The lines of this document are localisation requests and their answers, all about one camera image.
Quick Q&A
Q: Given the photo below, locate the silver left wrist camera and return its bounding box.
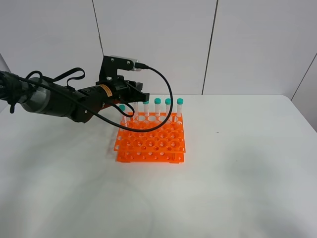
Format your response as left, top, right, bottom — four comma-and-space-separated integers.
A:
110, 56, 142, 71

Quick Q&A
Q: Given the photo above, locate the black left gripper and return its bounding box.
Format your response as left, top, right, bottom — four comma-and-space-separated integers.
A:
96, 56, 150, 103

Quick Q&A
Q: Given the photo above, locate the test tube second row left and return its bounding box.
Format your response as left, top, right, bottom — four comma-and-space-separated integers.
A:
118, 104, 128, 127

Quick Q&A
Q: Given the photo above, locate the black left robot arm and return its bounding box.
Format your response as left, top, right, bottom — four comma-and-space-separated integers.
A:
0, 56, 150, 123

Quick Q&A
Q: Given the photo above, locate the orange test tube rack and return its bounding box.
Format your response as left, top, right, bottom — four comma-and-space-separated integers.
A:
114, 113, 186, 164

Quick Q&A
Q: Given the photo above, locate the black left camera cable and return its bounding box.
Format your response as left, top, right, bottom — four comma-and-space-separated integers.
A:
9, 63, 174, 132

